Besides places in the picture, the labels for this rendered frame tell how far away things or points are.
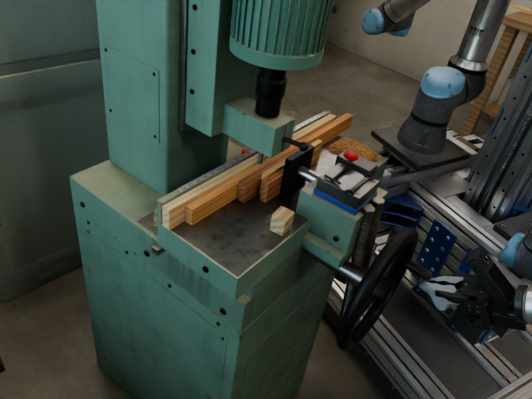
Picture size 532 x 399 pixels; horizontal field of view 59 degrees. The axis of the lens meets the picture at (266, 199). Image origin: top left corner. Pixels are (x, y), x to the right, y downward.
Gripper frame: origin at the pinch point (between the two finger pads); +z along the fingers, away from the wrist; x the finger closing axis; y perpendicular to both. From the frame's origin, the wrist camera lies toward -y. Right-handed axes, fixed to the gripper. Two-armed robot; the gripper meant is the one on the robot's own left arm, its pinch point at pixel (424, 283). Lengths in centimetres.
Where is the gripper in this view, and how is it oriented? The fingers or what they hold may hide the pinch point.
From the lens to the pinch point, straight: 110.2
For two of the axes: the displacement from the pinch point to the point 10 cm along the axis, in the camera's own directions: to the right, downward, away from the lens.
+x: 6.1, -4.1, 6.7
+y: 2.8, 9.1, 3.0
